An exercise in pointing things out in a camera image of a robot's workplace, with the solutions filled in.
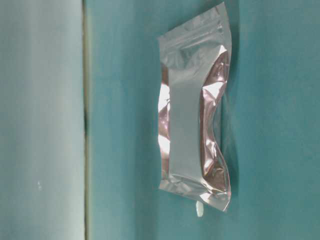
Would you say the silver zip bag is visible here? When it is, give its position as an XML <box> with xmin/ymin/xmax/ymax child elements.
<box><xmin>158</xmin><ymin>3</ymin><xmax>232</xmax><ymax>211</ymax></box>

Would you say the small white tape piece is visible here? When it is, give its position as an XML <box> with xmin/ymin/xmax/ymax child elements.
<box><xmin>195</xmin><ymin>201</ymin><xmax>204</xmax><ymax>218</ymax></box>

